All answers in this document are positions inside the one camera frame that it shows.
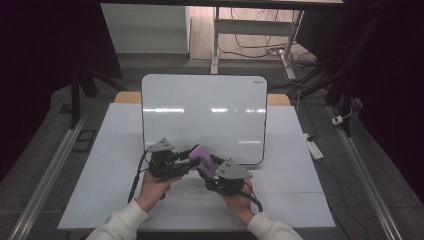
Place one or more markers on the aluminium floor rail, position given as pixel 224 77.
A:
pixel 366 176
pixel 46 176

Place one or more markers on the white table cover sheet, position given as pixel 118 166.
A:
pixel 110 160

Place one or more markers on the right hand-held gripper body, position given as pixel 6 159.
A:
pixel 230 176

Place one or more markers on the small white adapter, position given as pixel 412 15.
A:
pixel 337 120

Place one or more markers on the person's right hand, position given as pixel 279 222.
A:
pixel 238 203

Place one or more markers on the white whiteboard with black rim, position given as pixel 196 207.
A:
pixel 200 123

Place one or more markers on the dark curtain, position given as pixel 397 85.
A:
pixel 36 66
pixel 390 83

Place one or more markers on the wooden table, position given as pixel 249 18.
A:
pixel 128 97

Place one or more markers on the white power strip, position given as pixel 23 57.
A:
pixel 315 148

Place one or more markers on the person's left hand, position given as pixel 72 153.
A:
pixel 155 190

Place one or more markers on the grey metal desk frame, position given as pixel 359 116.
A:
pixel 253 27

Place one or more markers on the white panel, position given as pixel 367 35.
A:
pixel 143 30

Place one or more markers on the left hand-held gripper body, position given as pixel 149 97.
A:
pixel 163 163

